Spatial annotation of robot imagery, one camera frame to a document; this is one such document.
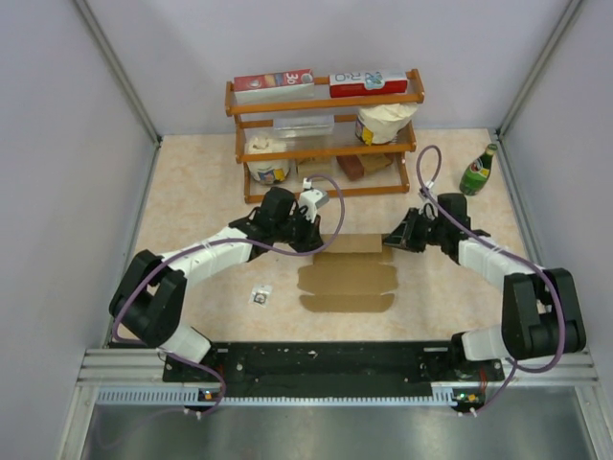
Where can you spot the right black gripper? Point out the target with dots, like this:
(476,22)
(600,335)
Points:
(404,236)

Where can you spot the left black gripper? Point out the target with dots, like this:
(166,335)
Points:
(312,239)

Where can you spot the brown cardboard box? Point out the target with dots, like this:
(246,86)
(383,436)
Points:
(355,274)

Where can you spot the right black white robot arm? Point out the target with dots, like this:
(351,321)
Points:
(540,307)

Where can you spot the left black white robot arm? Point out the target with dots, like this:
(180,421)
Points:
(150,296)

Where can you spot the red white foil box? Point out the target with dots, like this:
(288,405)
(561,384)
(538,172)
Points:
(286,86)

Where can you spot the red white wrap box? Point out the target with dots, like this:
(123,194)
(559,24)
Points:
(367,83)

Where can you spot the beige sponge pack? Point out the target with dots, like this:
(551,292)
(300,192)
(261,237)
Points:
(314,165)

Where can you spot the lower toilet paper roll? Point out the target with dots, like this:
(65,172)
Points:
(271,171)

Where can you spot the toilet paper roll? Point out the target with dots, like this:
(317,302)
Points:
(380,124)
(271,171)

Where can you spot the small plastic bag packet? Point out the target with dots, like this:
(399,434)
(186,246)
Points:
(260,295)

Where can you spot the red-brown scouring pad pack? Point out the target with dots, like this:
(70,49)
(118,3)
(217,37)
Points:
(358,166)

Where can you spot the green glass bottle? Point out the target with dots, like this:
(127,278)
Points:
(477,173)

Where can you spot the orange wooden shelf rack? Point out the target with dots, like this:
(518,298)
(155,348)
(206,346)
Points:
(339,143)

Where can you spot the clear plastic container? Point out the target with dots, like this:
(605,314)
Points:
(300,127)

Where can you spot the upper toilet paper roll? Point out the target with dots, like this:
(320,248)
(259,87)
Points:
(380,124)

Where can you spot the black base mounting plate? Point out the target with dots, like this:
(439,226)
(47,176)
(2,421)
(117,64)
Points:
(333,369)

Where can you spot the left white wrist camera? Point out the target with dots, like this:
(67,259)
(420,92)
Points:
(311,200)

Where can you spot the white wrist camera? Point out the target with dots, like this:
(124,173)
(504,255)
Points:
(426,196)
(311,200)

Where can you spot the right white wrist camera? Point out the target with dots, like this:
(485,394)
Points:
(426,196)

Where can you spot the aluminium frame rail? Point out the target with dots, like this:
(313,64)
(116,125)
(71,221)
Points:
(123,367)

